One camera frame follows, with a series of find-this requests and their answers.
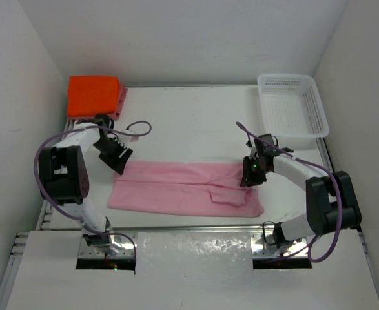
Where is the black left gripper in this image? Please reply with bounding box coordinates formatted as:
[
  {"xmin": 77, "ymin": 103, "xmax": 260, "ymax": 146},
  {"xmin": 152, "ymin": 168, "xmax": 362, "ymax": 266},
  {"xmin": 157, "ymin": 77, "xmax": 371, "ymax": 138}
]
[{"xmin": 92, "ymin": 138, "xmax": 131, "ymax": 174}]

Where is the light pink t-shirt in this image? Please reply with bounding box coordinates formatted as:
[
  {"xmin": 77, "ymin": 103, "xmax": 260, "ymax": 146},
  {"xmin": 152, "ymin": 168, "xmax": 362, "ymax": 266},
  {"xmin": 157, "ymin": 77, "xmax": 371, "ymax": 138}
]
[{"xmin": 108, "ymin": 161, "xmax": 264, "ymax": 218}]

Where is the pink red t-shirt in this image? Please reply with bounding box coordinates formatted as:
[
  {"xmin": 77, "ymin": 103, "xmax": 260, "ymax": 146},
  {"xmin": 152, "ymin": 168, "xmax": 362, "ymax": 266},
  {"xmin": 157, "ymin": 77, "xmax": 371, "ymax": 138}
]
[{"xmin": 109, "ymin": 83, "xmax": 128, "ymax": 120}]

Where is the orange t-shirt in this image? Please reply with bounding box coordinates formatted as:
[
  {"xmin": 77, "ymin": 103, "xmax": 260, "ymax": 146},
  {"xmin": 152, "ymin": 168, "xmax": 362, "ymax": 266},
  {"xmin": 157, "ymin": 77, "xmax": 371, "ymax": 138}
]
[{"xmin": 67, "ymin": 76, "xmax": 121, "ymax": 118}]

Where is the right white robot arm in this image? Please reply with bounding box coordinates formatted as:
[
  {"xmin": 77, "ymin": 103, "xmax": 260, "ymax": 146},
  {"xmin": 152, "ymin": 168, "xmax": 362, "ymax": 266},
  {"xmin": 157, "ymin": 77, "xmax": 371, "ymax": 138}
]
[{"xmin": 240, "ymin": 134, "xmax": 362, "ymax": 248}]

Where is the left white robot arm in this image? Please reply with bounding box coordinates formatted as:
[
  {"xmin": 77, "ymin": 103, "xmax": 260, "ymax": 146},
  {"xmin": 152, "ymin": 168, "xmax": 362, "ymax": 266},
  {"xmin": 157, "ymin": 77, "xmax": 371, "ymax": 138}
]
[{"xmin": 36, "ymin": 114, "xmax": 132, "ymax": 253}]

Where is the white plastic basket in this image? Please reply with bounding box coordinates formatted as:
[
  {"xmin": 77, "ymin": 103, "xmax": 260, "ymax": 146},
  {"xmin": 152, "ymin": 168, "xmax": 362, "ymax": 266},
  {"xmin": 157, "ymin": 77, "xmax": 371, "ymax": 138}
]
[{"xmin": 257, "ymin": 74, "xmax": 330, "ymax": 139}]

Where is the white front cover panel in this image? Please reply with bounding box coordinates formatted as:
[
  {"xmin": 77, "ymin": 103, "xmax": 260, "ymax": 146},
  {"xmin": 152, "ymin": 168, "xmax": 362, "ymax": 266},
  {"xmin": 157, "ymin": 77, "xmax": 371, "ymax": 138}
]
[{"xmin": 7, "ymin": 231, "xmax": 379, "ymax": 309}]

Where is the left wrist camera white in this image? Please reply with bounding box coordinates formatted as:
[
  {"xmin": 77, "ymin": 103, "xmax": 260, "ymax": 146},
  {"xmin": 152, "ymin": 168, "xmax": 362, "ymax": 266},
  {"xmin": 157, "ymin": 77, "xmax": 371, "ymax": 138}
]
[{"xmin": 125, "ymin": 130, "xmax": 139, "ymax": 143}]

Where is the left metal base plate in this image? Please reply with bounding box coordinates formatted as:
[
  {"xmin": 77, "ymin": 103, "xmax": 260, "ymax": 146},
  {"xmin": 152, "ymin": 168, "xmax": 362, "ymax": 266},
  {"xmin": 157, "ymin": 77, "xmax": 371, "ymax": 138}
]
[{"xmin": 76, "ymin": 230, "xmax": 137, "ymax": 273}]

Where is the metal base plate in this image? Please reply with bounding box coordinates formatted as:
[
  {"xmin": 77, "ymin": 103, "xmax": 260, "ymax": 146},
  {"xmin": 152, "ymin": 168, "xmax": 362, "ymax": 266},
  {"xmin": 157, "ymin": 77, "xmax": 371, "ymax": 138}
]
[
  {"xmin": 250, "ymin": 230, "xmax": 312, "ymax": 270},
  {"xmin": 76, "ymin": 230, "xmax": 137, "ymax": 273}
]

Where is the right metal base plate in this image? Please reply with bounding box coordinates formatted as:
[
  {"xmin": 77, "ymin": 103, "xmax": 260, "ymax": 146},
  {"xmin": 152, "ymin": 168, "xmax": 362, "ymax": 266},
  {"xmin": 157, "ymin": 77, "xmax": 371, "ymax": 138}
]
[{"xmin": 250, "ymin": 230, "xmax": 312, "ymax": 270}]

